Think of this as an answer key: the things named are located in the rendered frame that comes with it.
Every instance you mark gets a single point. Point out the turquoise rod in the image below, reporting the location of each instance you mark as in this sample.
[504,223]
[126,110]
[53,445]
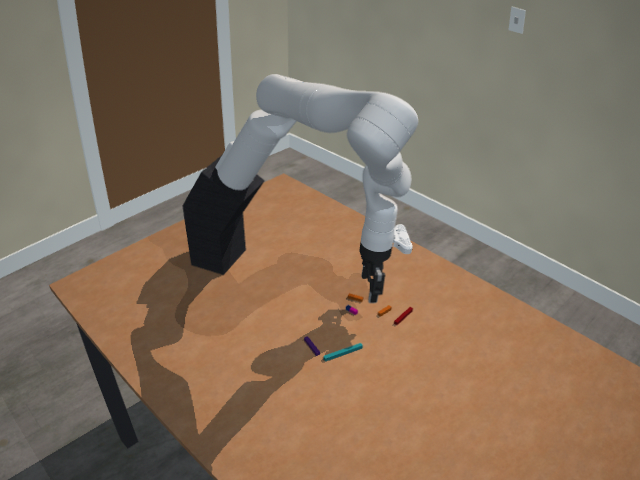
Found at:
[342,352]

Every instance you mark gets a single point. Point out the dark red rod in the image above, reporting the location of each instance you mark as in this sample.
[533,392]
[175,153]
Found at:
[403,316]

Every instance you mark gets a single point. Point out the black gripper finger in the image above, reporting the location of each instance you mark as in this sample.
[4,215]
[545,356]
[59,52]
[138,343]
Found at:
[377,281]
[364,271]

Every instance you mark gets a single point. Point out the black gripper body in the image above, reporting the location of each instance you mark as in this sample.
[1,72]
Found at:
[374,258]

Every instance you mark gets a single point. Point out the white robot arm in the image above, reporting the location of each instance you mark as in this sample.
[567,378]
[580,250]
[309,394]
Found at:
[376,135]

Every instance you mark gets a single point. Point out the purple rod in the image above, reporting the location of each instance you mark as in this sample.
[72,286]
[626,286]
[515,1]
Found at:
[312,346]

